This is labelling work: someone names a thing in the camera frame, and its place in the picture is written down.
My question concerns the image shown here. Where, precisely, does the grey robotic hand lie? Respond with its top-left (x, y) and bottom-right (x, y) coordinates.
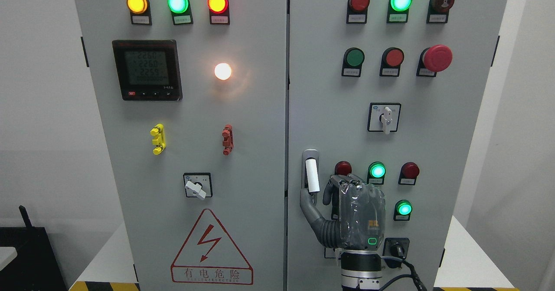
top-left (300, 174), bottom-right (386, 251)

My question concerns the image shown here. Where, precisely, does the silver door swing handle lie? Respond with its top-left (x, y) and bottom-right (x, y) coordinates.
top-left (301, 149), bottom-right (320, 193)

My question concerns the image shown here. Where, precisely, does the grey right cabinet door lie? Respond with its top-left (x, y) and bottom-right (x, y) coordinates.
top-left (287, 0), bottom-right (507, 291)

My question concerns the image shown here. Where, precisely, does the grey cabinet door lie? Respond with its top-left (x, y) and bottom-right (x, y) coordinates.
top-left (75, 0), bottom-right (287, 291)
top-left (287, 0), bottom-right (507, 291)

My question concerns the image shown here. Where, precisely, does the grey left cabinet door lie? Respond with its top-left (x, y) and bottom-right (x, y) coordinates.
top-left (75, 0), bottom-right (287, 291)

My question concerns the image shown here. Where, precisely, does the green lit indicator middle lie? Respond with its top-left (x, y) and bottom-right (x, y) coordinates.
top-left (367, 161), bottom-right (386, 186)

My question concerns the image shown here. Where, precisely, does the green lit indicator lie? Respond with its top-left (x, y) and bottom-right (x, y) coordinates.
top-left (367, 161), bottom-right (386, 186)
top-left (387, 0), bottom-right (413, 23)

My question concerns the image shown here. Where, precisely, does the green lit push button lower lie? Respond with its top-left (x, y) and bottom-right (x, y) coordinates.
top-left (394, 199), bottom-right (413, 221)

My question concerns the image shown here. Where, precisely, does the dark red indicator light middle left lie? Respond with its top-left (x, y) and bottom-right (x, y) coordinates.
top-left (334, 160), bottom-right (352, 176)

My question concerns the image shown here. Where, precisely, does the dark red indicator light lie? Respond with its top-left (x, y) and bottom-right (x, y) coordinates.
top-left (334, 160), bottom-right (352, 176)
top-left (398, 161), bottom-right (420, 186)

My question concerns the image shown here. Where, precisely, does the dark red indicator light middle right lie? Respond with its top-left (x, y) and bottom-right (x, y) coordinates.
top-left (398, 161), bottom-right (420, 186)

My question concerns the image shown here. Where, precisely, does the yellow black hazard tape right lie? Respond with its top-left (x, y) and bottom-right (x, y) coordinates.
top-left (433, 287), bottom-right (519, 291)

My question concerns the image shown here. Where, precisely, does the yellow black hazard tape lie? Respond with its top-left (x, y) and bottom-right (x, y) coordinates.
top-left (433, 287), bottom-right (519, 291)
top-left (69, 281), bottom-right (140, 291)

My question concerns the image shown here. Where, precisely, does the white platform base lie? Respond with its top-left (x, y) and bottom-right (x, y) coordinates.
top-left (77, 217), bottom-right (514, 288)

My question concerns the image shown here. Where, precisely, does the red plastic clip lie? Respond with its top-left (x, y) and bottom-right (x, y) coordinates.
top-left (222, 124), bottom-right (234, 155)

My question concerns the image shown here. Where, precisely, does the green push button upper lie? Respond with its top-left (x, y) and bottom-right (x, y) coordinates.
top-left (341, 47), bottom-right (365, 77)

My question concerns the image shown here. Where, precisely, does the red electric danger warning sticker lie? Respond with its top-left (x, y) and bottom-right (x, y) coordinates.
top-left (170, 208), bottom-right (254, 285)

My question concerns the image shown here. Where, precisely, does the red push button upper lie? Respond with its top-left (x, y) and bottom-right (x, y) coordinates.
top-left (380, 47), bottom-right (405, 76)

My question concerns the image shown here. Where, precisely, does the red emergency stop mushroom button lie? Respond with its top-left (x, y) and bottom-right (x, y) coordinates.
top-left (416, 44), bottom-right (453, 78)

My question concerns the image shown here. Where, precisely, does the white lit indicator lamp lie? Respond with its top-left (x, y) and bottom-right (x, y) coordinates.
top-left (214, 62), bottom-right (232, 80)

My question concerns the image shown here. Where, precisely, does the red indicator light top right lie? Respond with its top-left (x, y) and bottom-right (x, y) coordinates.
top-left (346, 0), bottom-right (369, 24)

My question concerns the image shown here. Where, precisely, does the yellow plastic clip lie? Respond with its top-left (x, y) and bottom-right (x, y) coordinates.
top-left (150, 124), bottom-right (166, 155)

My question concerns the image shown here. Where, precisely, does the green lit indicator top right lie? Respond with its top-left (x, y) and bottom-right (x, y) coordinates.
top-left (387, 0), bottom-right (413, 23)

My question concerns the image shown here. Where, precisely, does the red black buzzer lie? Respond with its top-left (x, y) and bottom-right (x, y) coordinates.
top-left (426, 0), bottom-right (455, 24)

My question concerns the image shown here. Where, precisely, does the red lit indicator light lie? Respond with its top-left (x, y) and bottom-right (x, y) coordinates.
top-left (207, 0), bottom-right (230, 25)

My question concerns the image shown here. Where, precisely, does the black digital power meter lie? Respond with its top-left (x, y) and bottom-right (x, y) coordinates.
top-left (112, 39), bottom-right (183, 101)

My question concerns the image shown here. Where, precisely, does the green indicator light top left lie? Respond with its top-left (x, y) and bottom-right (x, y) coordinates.
top-left (168, 0), bottom-right (193, 26)

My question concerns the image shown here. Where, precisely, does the yellow black hazard tape left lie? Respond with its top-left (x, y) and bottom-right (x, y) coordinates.
top-left (69, 281), bottom-right (140, 291)

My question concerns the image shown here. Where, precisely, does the yellow indicator light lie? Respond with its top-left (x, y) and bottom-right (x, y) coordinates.
top-left (126, 0), bottom-right (152, 26)

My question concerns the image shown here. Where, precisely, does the black equipment box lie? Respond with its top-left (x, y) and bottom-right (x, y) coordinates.
top-left (0, 205), bottom-right (68, 291)

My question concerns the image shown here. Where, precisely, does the white selector switch bottom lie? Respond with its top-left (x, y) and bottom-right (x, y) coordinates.
top-left (323, 248), bottom-right (343, 261)

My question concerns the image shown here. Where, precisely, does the black rotary knob switch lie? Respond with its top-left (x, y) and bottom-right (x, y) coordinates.
top-left (382, 238), bottom-right (410, 260)

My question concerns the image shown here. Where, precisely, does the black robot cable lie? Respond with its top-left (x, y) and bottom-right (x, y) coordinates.
top-left (381, 245), bottom-right (428, 291)

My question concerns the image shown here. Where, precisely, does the white rotary selector switch upper right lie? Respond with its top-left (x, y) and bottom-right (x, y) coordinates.
top-left (367, 102), bottom-right (401, 134)

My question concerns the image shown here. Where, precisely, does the white rotary selector switch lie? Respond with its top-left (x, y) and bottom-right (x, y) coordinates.
top-left (183, 172), bottom-right (213, 200)
top-left (367, 102), bottom-right (401, 134)

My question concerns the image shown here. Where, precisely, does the white rotary selector switch left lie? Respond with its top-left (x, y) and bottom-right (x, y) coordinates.
top-left (183, 172), bottom-right (213, 200)

